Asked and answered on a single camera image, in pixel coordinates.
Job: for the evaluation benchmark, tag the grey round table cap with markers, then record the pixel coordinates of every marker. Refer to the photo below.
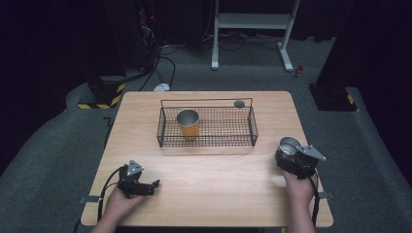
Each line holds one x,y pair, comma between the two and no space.
239,104

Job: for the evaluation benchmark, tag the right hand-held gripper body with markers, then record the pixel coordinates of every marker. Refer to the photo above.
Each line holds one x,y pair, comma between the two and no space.
304,161

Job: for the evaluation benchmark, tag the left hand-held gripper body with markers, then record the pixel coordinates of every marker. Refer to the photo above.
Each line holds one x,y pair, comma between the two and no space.
131,183

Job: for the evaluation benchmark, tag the dark equipment rack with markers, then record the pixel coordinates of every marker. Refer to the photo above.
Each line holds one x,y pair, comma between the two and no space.
147,35

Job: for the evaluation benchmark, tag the small red bottle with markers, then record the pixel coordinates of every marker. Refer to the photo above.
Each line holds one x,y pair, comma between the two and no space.
299,72

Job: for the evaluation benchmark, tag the white power adapter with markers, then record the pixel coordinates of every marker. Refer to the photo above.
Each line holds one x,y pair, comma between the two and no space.
162,87

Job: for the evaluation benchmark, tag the steel cup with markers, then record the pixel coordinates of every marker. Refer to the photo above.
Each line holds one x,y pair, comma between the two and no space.
188,124
289,145

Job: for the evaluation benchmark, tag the person's right hand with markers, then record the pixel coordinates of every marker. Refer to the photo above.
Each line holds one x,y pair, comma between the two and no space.
299,191

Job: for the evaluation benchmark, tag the black yellow striped base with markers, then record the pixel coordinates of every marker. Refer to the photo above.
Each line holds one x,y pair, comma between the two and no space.
333,98
107,93

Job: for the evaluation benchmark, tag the person's left hand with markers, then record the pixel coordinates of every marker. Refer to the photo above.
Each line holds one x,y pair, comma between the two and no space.
121,205

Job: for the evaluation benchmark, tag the grey tape strip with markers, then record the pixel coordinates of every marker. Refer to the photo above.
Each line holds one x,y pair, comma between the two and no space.
89,199
325,195

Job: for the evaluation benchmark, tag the white metal stand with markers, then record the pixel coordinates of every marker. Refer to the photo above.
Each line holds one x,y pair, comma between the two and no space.
252,21

